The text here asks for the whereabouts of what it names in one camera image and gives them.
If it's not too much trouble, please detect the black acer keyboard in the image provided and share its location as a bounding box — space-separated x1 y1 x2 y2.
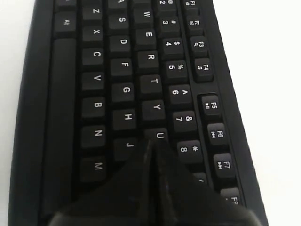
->
8 0 268 226

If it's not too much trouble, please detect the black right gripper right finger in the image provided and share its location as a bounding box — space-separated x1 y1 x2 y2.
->
151 141 258 226

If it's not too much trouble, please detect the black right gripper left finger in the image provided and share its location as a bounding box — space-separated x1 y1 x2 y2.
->
49 139 153 226

